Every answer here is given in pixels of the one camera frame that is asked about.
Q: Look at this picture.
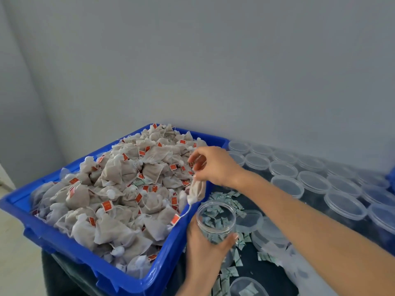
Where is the person's left hand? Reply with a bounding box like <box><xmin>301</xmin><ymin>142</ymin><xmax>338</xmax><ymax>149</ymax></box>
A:
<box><xmin>182</xmin><ymin>219</ymin><xmax>239</xmax><ymax>296</ymax></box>

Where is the person's right hand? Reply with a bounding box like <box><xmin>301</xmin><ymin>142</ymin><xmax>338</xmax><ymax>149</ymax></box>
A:
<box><xmin>187</xmin><ymin>146</ymin><xmax>248</xmax><ymax>189</ymax></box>

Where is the pile of green desiccant packets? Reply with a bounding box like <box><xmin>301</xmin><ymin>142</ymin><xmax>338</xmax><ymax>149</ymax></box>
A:
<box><xmin>200</xmin><ymin>191</ymin><xmax>275</xmax><ymax>296</ymax></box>

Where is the white mesh tea bag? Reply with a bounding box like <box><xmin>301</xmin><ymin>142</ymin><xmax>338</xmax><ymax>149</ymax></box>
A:
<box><xmin>170</xmin><ymin>176</ymin><xmax>208</xmax><ymax>227</ymax></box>

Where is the clear jar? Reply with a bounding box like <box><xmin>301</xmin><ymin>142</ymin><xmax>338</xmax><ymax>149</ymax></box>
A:
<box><xmin>196</xmin><ymin>200</ymin><xmax>238</xmax><ymax>245</ymax></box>

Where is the group of lidded jars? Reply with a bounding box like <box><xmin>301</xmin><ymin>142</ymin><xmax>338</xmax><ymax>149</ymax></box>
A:
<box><xmin>227</xmin><ymin>140</ymin><xmax>395</xmax><ymax>247</ymax></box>

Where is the pile of tea bags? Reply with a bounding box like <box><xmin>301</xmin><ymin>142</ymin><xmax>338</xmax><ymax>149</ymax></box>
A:
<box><xmin>31</xmin><ymin>123</ymin><xmax>211</xmax><ymax>278</ymax></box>

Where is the pile of white label papers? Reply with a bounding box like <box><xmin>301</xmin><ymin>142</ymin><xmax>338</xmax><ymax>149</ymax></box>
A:
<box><xmin>259</xmin><ymin>240</ymin><xmax>337</xmax><ymax>296</ymax></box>

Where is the person's right forearm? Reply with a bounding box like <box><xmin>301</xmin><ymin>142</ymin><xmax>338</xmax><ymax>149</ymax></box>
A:
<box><xmin>235</xmin><ymin>169</ymin><xmax>395</xmax><ymax>296</ymax></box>

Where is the blue plastic tray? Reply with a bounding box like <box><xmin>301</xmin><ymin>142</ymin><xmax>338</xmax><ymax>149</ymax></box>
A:
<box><xmin>0</xmin><ymin>123</ymin><xmax>230</xmax><ymax>296</ymax></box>

